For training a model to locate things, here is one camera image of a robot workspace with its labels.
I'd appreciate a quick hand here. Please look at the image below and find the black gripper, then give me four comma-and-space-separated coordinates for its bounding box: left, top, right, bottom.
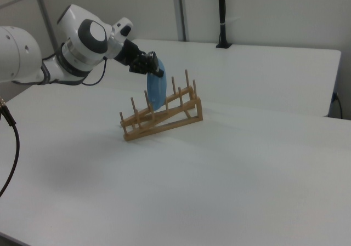
114, 38, 166, 78

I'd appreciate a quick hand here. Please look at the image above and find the blue plate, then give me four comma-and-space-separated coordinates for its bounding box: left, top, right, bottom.
145, 58, 169, 111

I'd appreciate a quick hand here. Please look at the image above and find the wooden plate rack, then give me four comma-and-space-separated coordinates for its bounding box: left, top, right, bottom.
118, 69, 205, 142

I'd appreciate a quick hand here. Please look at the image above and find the black pole with clamp base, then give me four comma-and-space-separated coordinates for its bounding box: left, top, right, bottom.
216, 0, 233, 49

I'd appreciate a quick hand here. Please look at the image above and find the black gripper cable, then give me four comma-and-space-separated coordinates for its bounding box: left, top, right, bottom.
81, 56, 108, 87

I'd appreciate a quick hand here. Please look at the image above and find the grey metal wall post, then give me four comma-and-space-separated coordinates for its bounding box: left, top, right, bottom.
31, 0, 60, 54
172, 0, 190, 42

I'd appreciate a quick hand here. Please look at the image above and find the black cable with brass connector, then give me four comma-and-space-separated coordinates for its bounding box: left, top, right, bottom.
0, 94, 21, 198

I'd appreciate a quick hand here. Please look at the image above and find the thin black table cable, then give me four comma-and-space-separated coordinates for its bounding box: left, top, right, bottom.
335, 92, 344, 119

